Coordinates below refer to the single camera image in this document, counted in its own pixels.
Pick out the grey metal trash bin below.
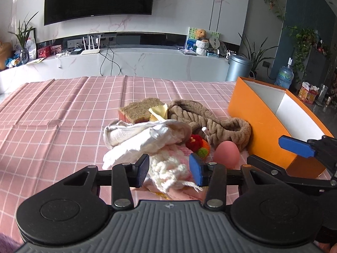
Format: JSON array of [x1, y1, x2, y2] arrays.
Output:
[[226, 55, 252, 82]]

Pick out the orange snack box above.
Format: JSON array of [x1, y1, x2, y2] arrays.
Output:
[[298, 82, 319, 104]]

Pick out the golden round vase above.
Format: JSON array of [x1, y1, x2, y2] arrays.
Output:
[[0, 42, 12, 70]]

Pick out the brown bread-shaped sponge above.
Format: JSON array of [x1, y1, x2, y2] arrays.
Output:
[[118, 98, 164, 124]]

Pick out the white round hand fan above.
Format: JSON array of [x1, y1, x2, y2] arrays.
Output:
[[209, 36, 220, 50]]

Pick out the ivy on cabinet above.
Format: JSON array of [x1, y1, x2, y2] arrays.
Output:
[[287, 26, 318, 82]]

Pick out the green picture book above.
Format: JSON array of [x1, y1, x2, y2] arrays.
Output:
[[185, 27, 198, 51]]

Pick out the yellow cleaning cloth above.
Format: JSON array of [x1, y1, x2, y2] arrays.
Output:
[[148, 104, 168, 122]]

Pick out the orange cardboard box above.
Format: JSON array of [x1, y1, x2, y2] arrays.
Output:
[[229, 77, 332, 178]]

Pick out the white marble TV console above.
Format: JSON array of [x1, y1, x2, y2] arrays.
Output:
[[1, 48, 229, 94]]

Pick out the floor plant with long leaves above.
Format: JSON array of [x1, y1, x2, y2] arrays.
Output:
[[239, 33, 278, 78]]

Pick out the white wifi router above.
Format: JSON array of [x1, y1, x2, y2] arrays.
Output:
[[80, 35, 101, 55]]

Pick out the red gift box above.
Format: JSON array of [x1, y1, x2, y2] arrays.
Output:
[[37, 46, 51, 58]]

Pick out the dark grey cabinet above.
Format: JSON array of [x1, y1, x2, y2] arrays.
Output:
[[302, 47, 330, 87]]

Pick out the brown braided plush scarf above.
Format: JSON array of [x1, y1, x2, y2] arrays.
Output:
[[167, 99, 251, 151]]

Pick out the potted green grass plant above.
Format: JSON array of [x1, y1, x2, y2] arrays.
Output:
[[9, 11, 38, 65]]

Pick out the blue water bottle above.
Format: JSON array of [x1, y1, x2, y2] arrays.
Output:
[[274, 57, 294, 89]]

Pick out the white knitted pot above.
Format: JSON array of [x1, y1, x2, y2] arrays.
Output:
[[195, 39, 210, 56]]

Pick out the brown teddy bear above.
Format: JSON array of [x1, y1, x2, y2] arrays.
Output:
[[194, 29, 207, 40]]

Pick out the red orange crochet flower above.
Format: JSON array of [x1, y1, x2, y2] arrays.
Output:
[[185, 134, 211, 159]]

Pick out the hanging ivy plant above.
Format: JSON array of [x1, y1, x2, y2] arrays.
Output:
[[263, 0, 286, 23]]

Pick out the pink checked tablecloth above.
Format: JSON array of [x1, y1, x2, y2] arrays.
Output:
[[1, 76, 235, 242]]

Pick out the black power cable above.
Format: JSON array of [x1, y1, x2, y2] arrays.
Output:
[[99, 40, 122, 77]]

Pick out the pink egg-shaped sponge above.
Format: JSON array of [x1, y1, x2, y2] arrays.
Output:
[[213, 141, 241, 169]]

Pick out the white cotton cloth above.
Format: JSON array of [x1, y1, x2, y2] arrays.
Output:
[[102, 119, 192, 170]]

